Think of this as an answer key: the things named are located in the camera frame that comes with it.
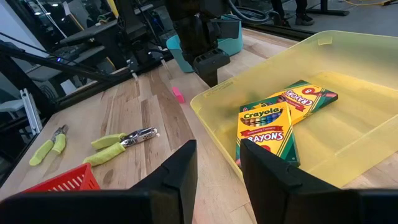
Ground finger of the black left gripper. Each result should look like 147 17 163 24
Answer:
203 74 219 88

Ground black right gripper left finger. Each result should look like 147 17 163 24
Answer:
0 139 198 224

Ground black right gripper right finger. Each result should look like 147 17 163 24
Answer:
239 139 398 224

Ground pink eraser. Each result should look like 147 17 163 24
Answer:
171 86 186 105

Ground yellow-green wire stripper pliers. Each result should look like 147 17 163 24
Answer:
82 126 160 167

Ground yellow-green handled pliers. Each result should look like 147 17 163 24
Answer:
29 124 69 167

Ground teal plastic bin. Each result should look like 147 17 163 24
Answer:
165 14 244 74

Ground red slotted plastic basket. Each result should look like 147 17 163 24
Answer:
21 163 101 192

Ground yellow translucent plastic bin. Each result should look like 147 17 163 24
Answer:
190 30 398 189

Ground person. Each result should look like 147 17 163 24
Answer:
269 0 315 27

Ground black floor stand foot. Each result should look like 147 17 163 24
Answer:
306 0 351 17

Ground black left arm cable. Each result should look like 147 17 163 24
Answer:
226 0 282 26

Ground silver aluminium bracket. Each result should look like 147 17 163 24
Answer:
19 88 44 136

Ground yellow extension cord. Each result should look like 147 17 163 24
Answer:
341 0 398 7

